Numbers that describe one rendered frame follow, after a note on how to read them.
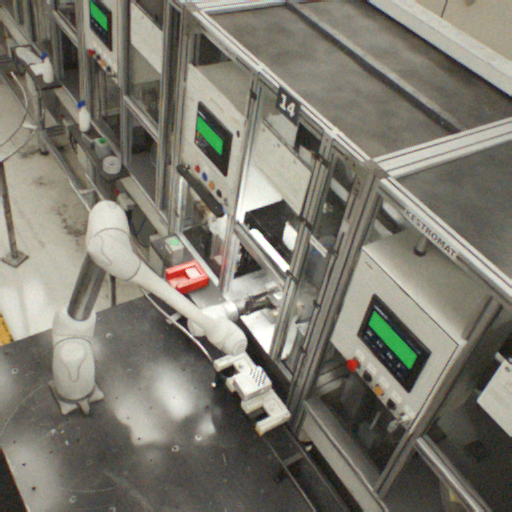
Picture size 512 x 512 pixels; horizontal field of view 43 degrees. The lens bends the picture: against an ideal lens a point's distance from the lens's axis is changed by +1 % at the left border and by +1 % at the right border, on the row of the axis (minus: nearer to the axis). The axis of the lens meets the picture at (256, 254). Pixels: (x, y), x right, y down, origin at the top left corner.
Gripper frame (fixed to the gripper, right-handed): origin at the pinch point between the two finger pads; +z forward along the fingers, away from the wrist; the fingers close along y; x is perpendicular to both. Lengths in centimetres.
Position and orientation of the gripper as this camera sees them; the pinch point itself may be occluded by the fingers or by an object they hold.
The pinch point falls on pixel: (273, 294)
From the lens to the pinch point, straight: 283.2
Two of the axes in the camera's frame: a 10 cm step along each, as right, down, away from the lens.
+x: -5.4, -6.4, 5.5
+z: 8.3, -3.0, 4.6
